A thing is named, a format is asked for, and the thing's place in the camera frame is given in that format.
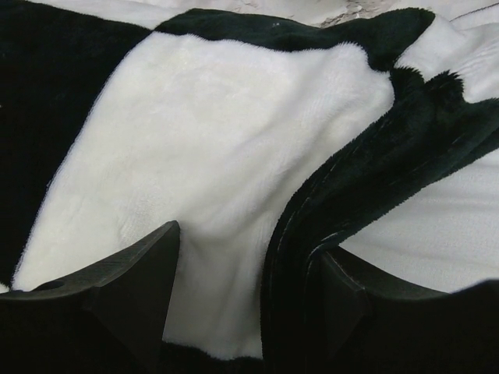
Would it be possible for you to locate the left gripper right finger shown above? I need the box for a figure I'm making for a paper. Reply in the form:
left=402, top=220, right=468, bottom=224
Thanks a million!
left=320, top=251, right=498, bottom=373

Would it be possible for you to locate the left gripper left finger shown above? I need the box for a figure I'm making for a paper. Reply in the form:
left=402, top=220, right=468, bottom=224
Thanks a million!
left=1, top=221, right=180, bottom=373

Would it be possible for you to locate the black white checkered pillowcase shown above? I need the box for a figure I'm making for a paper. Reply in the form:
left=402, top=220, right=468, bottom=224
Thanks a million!
left=1, top=1, right=498, bottom=373

